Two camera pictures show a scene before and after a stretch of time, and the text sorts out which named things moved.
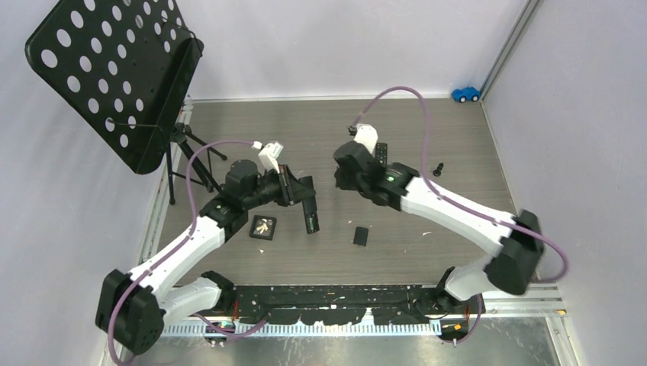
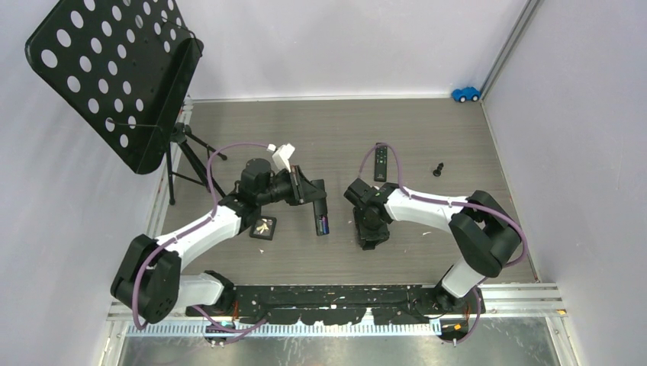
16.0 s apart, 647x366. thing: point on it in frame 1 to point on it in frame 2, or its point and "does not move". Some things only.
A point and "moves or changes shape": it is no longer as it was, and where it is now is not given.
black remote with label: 381,152 does not move
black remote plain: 310,215 moves or changes shape
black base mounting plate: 331,304 does not move
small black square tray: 263,227 does not move
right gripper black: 341,183 to 365,236
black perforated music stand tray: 124,68 does not move
